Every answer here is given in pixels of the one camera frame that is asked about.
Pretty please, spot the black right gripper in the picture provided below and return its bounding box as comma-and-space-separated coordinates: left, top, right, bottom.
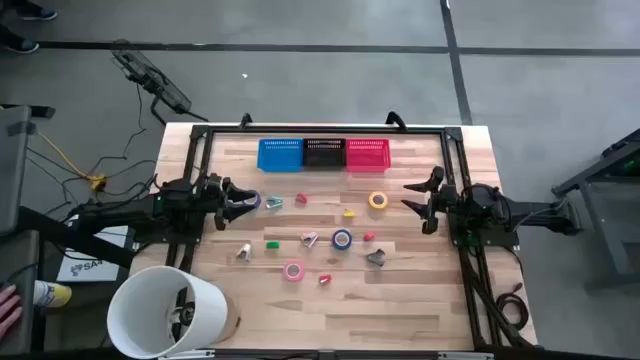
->
401, 166, 459, 235

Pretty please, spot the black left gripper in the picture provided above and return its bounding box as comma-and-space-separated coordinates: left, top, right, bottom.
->
199, 172, 261, 231

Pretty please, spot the pink tape roll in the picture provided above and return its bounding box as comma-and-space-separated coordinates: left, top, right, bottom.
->
282, 260, 306, 283

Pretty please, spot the blue tape roll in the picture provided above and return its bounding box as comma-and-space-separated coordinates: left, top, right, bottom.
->
331, 228, 353, 251

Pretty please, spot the blue plastic basket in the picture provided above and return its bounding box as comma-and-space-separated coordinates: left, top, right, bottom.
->
256, 138, 305, 174

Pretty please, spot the red plastic basket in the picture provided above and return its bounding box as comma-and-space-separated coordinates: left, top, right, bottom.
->
345, 138, 392, 174

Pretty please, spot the black plastic basket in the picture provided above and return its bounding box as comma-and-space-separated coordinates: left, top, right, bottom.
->
302, 138, 348, 170

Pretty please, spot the white lamp shade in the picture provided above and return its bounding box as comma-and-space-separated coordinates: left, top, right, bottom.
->
106, 264, 230, 360

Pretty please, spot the white printed box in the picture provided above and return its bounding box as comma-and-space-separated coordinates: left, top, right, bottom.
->
56, 224, 129, 284

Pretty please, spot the black diagonal stand beam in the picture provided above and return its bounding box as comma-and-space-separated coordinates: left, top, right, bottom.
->
17, 205, 136, 269

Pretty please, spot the yellow white bottle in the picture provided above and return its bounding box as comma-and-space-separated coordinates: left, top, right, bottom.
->
33, 279, 73, 309

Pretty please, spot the gray plastic panel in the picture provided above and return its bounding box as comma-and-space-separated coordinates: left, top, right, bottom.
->
0, 103, 56, 236
0, 229, 41, 355

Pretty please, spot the person's hand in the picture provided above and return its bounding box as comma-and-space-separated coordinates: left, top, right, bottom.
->
0, 284, 24, 341

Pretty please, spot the person's shoe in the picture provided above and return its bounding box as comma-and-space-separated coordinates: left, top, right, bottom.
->
0, 35, 40, 55
17, 2, 58, 22

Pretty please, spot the black metal table frame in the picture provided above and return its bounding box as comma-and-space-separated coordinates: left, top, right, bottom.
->
164, 124, 539, 351

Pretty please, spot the dark coiled cable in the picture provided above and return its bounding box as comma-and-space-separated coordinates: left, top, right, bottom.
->
495, 282, 530, 332

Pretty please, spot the yellow power cable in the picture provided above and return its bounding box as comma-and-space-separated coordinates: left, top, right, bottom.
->
37, 132, 108, 192

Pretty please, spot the black floor cable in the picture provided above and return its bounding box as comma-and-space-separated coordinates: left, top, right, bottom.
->
24, 82, 161, 216

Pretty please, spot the gray metal table frame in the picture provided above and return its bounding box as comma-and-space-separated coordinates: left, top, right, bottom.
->
551, 127, 640, 292

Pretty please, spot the silver metal bracket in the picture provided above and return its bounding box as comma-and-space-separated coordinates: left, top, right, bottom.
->
437, 351, 495, 360
158, 349, 216, 360

